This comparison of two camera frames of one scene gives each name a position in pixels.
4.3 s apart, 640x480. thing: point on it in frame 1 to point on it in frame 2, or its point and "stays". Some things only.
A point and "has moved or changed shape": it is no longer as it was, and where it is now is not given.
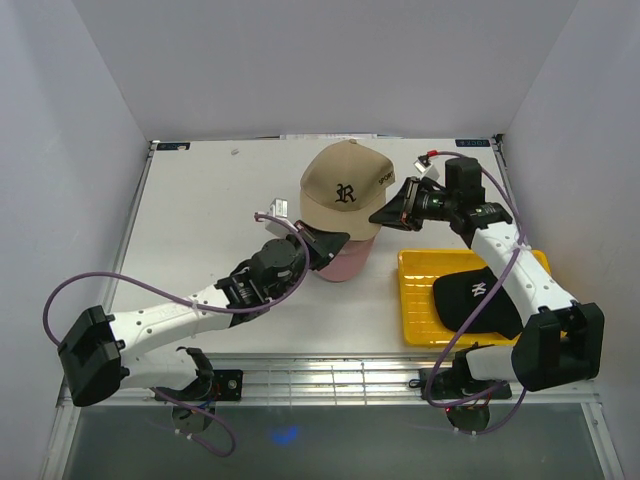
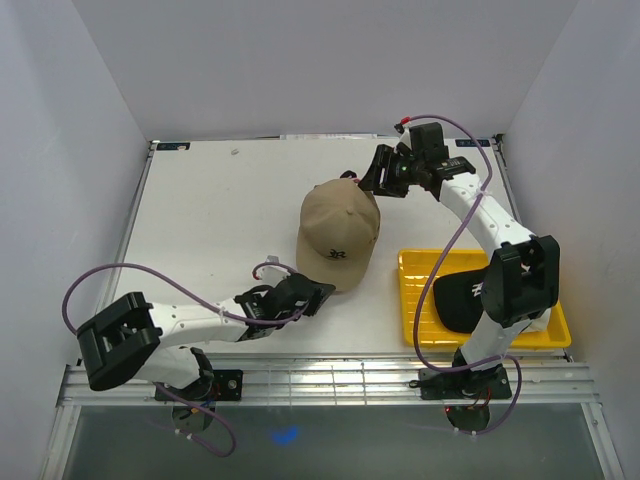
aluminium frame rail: x=326 y=380 stays
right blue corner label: x=471 y=143 stays
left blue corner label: x=173 y=146 stays
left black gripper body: x=298 y=267 to x=290 y=315
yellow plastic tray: x=421 y=320 stays
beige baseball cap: x=344 y=186 has moved or changed shape
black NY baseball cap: x=457 y=294 stays
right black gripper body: x=434 y=206 to x=403 y=174
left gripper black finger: x=322 y=246 to x=318 y=294
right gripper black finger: x=404 y=211 to x=378 y=172
